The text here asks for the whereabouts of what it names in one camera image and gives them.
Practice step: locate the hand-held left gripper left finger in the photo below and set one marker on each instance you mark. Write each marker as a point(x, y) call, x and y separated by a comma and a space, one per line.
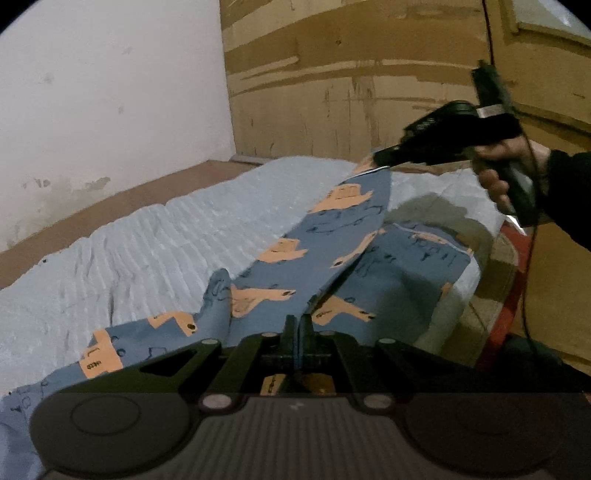
point(290, 344)

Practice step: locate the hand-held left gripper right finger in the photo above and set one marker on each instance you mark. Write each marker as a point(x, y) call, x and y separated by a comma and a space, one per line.
point(307, 344)

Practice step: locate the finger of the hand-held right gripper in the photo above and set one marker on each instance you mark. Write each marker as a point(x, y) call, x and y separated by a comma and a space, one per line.
point(387, 158)

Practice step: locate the blue pants with orange print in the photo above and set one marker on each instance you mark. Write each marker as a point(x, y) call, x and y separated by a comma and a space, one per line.
point(341, 230)

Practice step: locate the person's right forearm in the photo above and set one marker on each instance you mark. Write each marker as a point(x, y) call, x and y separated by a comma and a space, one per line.
point(570, 194)

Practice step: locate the person's right hand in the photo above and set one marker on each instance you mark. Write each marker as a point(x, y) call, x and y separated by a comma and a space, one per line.
point(508, 150)

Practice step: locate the light blue ribbed blanket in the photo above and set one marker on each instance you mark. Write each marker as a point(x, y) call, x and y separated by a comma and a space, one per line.
point(161, 240)

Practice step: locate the brown mattress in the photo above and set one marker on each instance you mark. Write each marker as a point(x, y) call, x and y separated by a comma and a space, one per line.
point(115, 207)

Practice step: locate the red bed frame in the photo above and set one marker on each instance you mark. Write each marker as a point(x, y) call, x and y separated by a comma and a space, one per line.
point(501, 323)

